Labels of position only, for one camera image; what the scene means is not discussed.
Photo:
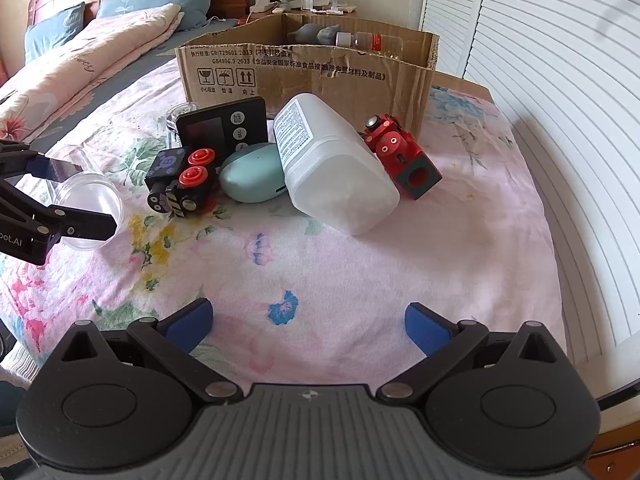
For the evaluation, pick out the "teal egg-shaped case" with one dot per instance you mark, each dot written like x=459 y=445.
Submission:
x=250 y=172

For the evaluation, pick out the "clear water bottle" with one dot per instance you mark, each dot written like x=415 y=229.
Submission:
x=370 y=40

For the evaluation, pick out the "grey blue toy figure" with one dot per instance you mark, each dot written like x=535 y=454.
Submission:
x=327 y=35

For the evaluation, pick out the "floral pink blanket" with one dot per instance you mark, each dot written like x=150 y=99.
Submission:
x=350 y=280

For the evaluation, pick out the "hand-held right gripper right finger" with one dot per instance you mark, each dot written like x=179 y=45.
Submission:
x=425 y=327

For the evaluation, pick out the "white power strip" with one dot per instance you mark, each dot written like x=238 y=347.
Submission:
x=262 y=2

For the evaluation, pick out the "small clear glass jar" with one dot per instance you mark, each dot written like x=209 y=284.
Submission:
x=181 y=112

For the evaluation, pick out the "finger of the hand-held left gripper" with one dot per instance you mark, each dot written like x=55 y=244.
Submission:
x=55 y=167
x=85 y=225

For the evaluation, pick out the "cardboard box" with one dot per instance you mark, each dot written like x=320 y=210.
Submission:
x=300 y=72

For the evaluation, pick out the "black electronic device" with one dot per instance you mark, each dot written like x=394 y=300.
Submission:
x=205 y=130

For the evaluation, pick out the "small blue pillow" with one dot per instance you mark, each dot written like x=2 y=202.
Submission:
x=52 y=32

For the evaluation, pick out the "clear plastic jar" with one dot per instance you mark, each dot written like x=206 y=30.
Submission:
x=92 y=195

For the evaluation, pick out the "wooden nightstand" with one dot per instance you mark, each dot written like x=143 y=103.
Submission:
x=345 y=9

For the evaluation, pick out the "white louvered closet doors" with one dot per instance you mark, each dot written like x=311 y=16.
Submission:
x=565 y=85

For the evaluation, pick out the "pink folded quilt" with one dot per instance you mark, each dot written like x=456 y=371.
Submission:
x=75 y=70

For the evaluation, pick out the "black red toy train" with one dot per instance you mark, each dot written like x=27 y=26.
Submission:
x=180 y=185

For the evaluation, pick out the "white plastic bottle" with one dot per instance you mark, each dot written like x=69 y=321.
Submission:
x=340 y=180

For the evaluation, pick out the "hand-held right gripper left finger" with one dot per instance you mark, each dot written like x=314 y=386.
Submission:
x=192 y=322

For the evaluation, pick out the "blue bed sheet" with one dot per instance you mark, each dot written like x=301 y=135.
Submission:
x=200 y=35

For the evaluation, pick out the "grey toy elephant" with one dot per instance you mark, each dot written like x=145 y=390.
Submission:
x=302 y=34

